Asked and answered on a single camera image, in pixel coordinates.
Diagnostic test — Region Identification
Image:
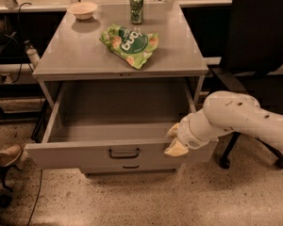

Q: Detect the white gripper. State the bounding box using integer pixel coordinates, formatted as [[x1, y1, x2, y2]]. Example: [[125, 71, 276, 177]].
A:
[[164, 110, 218, 157]]

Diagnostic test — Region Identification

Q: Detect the grey top drawer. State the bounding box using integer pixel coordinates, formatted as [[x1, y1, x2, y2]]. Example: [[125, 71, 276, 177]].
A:
[[26, 78, 218, 170]]

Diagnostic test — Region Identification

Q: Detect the grey drawer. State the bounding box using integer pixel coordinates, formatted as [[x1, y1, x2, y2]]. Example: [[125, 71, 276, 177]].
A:
[[80, 164, 180, 174], [26, 78, 218, 170]]

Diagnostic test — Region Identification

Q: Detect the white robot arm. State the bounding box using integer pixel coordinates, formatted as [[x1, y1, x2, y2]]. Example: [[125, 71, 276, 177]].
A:
[[164, 90, 283, 156]]

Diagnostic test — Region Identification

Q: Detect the grey bottom drawer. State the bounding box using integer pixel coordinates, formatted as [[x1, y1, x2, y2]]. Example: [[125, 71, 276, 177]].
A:
[[80, 164, 180, 174]]

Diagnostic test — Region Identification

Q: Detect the grey drawer cabinet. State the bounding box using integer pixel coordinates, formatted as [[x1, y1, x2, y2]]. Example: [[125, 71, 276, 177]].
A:
[[32, 2, 209, 177]]

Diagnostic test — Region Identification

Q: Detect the green snack bag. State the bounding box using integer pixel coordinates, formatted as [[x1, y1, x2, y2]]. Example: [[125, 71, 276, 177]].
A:
[[100, 24, 158, 70]]

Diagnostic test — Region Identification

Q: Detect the green soda can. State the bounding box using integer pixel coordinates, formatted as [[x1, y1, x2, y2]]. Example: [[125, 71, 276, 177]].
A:
[[129, 0, 143, 24]]

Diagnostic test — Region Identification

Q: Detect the black office chair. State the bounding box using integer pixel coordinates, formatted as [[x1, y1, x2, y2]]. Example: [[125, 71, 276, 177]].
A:
[[207, 0, 283, 170]]

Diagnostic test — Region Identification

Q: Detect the beige bowl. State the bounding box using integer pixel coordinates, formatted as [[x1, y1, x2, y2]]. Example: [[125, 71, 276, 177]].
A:
[[67, 2, 98, 20]]

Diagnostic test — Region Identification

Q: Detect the clear plastic bottle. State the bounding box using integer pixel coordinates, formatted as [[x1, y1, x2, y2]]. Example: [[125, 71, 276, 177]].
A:
[[25, 40, 40, 69]]

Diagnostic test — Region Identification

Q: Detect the tan shoe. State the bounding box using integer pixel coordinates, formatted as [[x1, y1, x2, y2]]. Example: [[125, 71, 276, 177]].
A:
[[0, 145, 23, 167]]

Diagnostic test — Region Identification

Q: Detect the black floor cable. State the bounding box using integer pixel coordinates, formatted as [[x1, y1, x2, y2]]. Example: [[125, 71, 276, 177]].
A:
[[25, 169, 43, 226]]

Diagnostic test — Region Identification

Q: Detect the white wall outlet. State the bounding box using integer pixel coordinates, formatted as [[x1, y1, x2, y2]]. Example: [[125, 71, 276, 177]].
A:
[[1, 73, 10, 84]]

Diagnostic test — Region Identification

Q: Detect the black hanging cable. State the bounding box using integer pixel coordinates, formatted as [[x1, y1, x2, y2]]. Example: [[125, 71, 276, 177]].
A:
[[3, 2, 34, 84]]

